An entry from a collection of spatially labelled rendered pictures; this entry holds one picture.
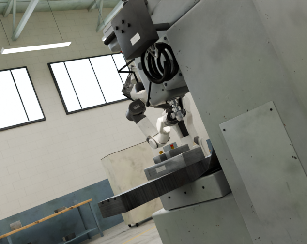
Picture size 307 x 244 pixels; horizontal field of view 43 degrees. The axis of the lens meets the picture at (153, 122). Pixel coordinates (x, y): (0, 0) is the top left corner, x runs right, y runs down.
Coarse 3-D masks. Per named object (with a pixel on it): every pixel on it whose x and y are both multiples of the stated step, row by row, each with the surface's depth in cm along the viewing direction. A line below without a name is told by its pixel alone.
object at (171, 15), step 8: (168, 0) 192; (176, 0) 188; (184, 0) 184; (192, 0) 180; (200, 0) 177; (160, 8) 197; (168, 8) 193; (176, 8) 189; (184, 8) 185; (152, 16) 204; (160, 16) 199; (168, 16) 195; (176, 16) 190; (160, 32) 202
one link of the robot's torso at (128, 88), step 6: (126, 78) 288; (126, 84) 285; (132, 84) 280; (126, 90) 282; (132, 90) 277; (126, 96) 278; (132, 96) 277; (138, 96) 271; (144, 96) 268; (144, 102) 273; (150, 102) 272; (162, 108) 288
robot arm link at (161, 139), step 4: (156, 136) 263; (160, 136) 254; (164, 136) 252; (168, 136) 254; (156, 140) 261; (160, 140) 257; (164, 140) 256; (168, 140) 265; (160, 144) 260; (164, 144) 261
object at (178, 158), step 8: (168, 152) 202; (176, 152) 204; (184, 152) 196; (192, 152) 199; (200, 152) 203; (168, 160) 203; (176, 160) 198; (184, 160) 194; (192, 160) 197; (152, 168) 215; (160, 168) 210; (168, 168) 205; (176, 168) 200; (152, 176) 216
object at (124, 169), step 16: (144, 144) 853; (112, 160) 813; (128, 160) 828; (144, 160) 843; (112, 176) 826; (128, 176) 818; (144, 176) 833; (144, 208) 813; (160, 208) 828; (128, 224) 840
